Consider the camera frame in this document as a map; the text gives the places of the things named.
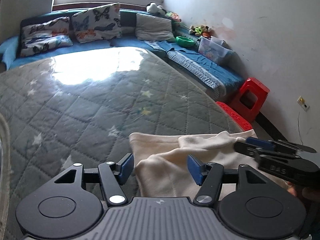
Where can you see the butterfly pillow upright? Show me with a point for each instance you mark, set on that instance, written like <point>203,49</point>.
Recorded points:
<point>99,23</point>

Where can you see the green plastic bowl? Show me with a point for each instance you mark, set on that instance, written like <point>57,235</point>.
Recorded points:
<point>184,42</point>

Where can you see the colourful plush toys pile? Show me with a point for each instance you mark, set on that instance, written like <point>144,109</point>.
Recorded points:
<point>193,30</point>

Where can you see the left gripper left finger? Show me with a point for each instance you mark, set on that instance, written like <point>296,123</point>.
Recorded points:
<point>114,175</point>

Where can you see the red plastic stool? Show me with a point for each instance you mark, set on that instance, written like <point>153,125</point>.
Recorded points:
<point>249,99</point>
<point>243,124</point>

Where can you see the round black induction cooker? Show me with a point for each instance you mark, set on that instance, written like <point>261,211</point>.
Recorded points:
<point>5,173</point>

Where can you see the red plastic stool near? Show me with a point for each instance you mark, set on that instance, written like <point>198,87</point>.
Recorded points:
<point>243,124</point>

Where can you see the cream knit garment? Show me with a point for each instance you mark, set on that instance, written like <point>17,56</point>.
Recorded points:
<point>166,165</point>

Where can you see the butterfly pillow left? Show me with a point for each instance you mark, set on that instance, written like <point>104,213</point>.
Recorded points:
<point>43,37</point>

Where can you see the clear plastic storage box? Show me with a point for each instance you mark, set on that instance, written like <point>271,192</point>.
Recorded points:
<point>213,51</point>

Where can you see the grey cushion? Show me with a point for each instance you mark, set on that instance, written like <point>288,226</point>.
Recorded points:
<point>153,28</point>

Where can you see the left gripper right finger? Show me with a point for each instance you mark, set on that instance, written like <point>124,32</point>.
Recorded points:
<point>208,176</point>

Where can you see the white wall socket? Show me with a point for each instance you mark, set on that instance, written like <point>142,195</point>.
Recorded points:
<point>302,102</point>

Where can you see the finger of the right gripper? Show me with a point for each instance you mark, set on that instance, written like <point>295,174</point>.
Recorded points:
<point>240,147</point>
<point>277,146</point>

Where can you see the white plush toy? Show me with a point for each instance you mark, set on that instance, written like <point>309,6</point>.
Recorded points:
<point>153,8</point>

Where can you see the blue sectional sofa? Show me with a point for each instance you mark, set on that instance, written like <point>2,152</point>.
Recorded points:
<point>222,80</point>

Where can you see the red plastic stool far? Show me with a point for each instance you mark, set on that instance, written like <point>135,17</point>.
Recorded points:
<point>249,99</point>

